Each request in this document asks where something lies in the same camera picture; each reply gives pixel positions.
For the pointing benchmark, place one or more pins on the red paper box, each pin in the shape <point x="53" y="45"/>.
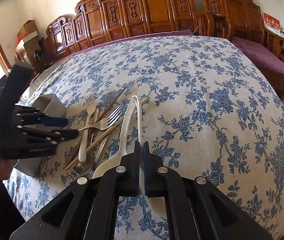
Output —
<point x="271" y="23"/>

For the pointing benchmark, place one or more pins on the cream plastic fork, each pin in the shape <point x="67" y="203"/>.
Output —
<point x="90" y="107"/>

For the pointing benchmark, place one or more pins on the carved wooden bench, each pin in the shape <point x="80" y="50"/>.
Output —
<point x="100" y="21"/>

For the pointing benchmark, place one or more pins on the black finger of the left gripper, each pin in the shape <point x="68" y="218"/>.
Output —
<point x="54" y="135"/>

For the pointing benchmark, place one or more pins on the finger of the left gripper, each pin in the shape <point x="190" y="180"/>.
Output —
<point x="37" y="118"/>

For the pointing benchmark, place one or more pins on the grey metal utensil tray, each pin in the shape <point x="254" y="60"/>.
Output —
<point x="51" y="105"/>

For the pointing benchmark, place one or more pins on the purple bench cushion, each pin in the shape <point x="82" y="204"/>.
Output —
<point x="140" y="37"/>

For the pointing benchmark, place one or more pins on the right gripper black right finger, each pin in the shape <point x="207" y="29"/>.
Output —
<point x="195" y="208"/>

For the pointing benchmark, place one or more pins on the carved wooden armchair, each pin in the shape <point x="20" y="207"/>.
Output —
<point x="248" y="23"/>

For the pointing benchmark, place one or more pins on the stainless steel fork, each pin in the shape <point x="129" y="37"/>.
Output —
<point x="105" y="123"/>

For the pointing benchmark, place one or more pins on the purple seat cushion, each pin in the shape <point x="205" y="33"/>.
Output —
<point x="259" y="55"/>

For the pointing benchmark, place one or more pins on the blue floral tablecloth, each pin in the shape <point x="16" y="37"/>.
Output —
<point x="209" y="112"/>

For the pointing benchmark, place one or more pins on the white plastic soup spoon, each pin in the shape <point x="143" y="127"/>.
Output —
<point x="156" y="204"/>

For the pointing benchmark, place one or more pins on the stacked cardboard boxes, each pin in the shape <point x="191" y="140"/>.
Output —
<point x="27" y="42"/>

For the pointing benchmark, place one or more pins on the stainless steel spoon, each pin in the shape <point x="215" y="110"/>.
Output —
<point x="88" y="168"/>

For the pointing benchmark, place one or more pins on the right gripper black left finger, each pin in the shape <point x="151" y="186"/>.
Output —
<point x="86" y="209"/>

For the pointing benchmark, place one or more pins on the cream long plastic spoon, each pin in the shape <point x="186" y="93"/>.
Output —
<point x="116" y="159"/>

